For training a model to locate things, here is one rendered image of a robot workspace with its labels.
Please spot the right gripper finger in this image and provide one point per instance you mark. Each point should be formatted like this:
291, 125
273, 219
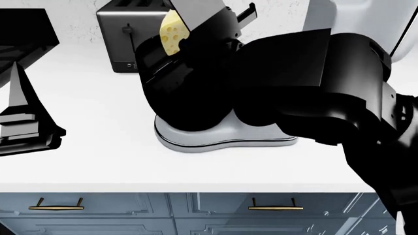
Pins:
199, 11
247, 13

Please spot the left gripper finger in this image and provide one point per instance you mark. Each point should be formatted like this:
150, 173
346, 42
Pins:
21, 93

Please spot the yellow holed cheese wedge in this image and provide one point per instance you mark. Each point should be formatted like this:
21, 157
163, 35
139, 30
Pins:
171, 36

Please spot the black stand mixer bowl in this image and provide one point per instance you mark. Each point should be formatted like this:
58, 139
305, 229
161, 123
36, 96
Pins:
183, 98

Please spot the black box-shaped appliance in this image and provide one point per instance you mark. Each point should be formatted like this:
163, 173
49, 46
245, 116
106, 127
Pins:
26, 29

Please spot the stainless steel toaster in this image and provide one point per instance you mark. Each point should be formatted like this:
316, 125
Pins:
112, 39

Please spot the blue-grey kitchen cabinet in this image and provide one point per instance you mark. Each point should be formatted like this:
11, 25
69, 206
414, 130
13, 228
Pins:
130, 221

